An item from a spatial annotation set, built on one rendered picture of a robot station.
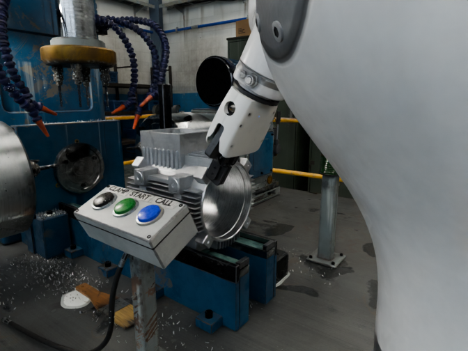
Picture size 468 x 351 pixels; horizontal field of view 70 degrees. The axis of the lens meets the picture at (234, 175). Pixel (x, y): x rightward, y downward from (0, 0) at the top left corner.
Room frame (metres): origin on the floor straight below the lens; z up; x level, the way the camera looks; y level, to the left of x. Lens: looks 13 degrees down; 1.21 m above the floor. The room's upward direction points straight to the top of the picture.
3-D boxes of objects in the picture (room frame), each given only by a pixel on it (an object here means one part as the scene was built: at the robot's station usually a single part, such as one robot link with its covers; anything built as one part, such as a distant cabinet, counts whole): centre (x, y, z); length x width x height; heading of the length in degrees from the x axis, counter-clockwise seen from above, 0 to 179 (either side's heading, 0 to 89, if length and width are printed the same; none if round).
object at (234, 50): (4.32, -0.45, 0.99); 1.02 x 0.49 x 1.98; 55
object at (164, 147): (0.71, 0.12, 1.11); 0.12 x 0.11 x 0.07; 53
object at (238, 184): (0.68, 0.09, 1.01); 0.20 x 0.19 x 0.19; 53
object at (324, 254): (0.81, -0.24, 1.01); 0.08 x 0.08 x 0.42; 53
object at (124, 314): (0.61, 0.26, 0.80); 0.21 x 0.05 x 0.01; 53
